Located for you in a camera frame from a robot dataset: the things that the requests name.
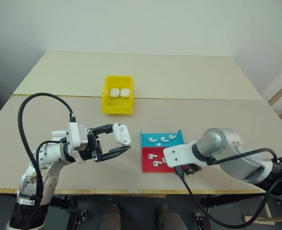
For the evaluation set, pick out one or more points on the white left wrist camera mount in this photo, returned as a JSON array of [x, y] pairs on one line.
[[72, 135]]

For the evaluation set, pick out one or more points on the white earbud case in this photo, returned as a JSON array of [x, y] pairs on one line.
[[121, 135], [124, 93], [114, 93]]

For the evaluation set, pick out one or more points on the red tray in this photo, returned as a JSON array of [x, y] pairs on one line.
[[146, 165]]

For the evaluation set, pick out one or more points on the blue tray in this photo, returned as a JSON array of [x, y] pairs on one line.
[[146, 141]]

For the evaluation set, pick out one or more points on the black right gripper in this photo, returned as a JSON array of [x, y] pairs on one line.
[[191, 169]]

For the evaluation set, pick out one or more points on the yellow plastic bin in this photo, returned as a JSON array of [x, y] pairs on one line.
[[118, 109]]

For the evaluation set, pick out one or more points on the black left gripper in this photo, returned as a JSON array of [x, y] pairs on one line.
[[91, 145]]

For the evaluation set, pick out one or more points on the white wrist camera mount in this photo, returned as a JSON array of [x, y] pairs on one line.
[[72, 135], [176, 154]]

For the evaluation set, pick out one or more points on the black table support bar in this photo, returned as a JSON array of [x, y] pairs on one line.
[[61, 202], [227, 200]]

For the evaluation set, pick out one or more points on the black bracket with white marks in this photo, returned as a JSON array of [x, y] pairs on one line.
[[81, 216], [201, 221]]

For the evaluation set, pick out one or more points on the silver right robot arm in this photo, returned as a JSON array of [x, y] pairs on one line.
[[227, 143]]

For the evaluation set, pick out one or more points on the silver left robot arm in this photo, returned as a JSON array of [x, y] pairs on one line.
[[47, 182]]

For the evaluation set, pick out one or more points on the wooden floor frame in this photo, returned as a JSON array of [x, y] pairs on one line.
[[274, 219]]

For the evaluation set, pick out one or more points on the brown rounded shape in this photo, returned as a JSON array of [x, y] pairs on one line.
[[110, 216], [170, 218]]

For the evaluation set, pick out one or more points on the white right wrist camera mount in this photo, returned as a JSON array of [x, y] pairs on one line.
[[176, 154]]

